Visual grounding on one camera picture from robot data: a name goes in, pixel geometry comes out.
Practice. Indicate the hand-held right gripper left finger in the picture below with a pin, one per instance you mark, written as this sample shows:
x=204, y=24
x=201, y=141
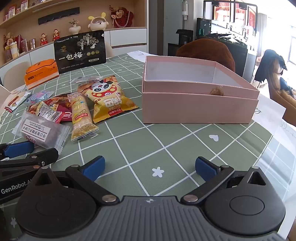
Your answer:
x=96, y=168

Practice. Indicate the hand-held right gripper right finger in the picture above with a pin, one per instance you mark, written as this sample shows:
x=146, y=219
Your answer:
x=204, y=168

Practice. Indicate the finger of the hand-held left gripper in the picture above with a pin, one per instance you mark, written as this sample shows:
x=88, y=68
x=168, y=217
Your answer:
x=46, y=155
x=19, y=148

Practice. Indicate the clear grey cookie packet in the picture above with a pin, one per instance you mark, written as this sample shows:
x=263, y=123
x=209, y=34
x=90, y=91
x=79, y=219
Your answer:
x=44, y=132

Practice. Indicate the rice cracker packet red label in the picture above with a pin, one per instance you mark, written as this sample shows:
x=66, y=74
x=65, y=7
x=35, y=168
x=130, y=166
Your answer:
x=17, y=99

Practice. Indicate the clear rice bar packet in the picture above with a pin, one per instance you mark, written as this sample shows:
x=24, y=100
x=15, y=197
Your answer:
x=79, y=113

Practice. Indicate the pink cardboard box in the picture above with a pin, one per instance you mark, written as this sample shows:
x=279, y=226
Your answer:
x=196, y=109

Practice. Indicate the yellow cartoon snack packet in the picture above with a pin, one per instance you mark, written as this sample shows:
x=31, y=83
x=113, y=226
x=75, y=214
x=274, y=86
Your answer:
x=108, y=99

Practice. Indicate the green checked tablecloth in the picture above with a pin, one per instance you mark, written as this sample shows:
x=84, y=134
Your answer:
x=138, y=143

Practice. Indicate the large red snack packet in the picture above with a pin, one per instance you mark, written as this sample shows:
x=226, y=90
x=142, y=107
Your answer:
x=64, y=107

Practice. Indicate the blue candy packet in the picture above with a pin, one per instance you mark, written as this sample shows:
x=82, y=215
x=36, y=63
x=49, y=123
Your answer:
x=39, y=97

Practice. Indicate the beige chair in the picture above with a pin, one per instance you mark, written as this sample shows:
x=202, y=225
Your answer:
x=109, y=49
x=16, y=74

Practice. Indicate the orange gift box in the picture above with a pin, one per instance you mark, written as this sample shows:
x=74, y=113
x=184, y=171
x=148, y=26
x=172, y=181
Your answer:
x=39, y=74

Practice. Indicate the white paper sheet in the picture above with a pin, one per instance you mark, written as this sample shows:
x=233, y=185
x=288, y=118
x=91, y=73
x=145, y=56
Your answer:
x=268, y=113
x=285, y=129
x=136, y=55

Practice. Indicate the orange armchair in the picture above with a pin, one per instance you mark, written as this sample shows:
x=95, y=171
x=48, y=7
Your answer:
x=277, y=97

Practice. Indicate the glass jar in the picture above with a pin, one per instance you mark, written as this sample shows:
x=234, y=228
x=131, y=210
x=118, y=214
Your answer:
x=27, y=46

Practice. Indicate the black stand-up pouch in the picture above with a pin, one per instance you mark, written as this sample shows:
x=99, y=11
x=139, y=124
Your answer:
x=78, y=55

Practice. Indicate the pink flower ornament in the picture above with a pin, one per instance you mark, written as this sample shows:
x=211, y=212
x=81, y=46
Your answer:
x=9, y=41

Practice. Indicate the red doll figurine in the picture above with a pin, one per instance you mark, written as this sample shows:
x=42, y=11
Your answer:
x=55, y=35
x=43, y=39

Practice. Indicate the brown plush chair back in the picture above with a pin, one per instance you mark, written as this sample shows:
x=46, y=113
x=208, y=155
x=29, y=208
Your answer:
x=203, y=48

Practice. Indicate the dark jacket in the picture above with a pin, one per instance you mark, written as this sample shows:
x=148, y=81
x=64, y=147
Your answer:
x=269, y=64

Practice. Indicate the black water dispenser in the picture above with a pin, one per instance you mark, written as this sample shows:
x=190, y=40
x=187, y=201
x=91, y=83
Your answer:
x=182, y=41

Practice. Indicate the white vase with flowers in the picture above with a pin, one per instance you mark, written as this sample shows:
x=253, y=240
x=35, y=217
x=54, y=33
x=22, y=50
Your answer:
x=74, y=27

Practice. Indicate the white sideboard cabinet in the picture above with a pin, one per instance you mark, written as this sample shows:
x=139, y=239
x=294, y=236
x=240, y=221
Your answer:
x=129, y=37

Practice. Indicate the white rabbit figurine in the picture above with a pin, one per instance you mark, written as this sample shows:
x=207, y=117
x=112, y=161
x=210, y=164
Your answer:
x=98, y=23

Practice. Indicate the red round floral ornament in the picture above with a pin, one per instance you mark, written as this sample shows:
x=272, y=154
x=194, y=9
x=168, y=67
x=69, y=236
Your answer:
x=122, y=17

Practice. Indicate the wooden wall shelf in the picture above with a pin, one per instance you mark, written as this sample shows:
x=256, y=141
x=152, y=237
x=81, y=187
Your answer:
x=46, y=7

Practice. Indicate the white wall device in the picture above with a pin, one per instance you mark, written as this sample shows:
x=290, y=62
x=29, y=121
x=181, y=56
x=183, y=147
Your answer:
x=184, y=8

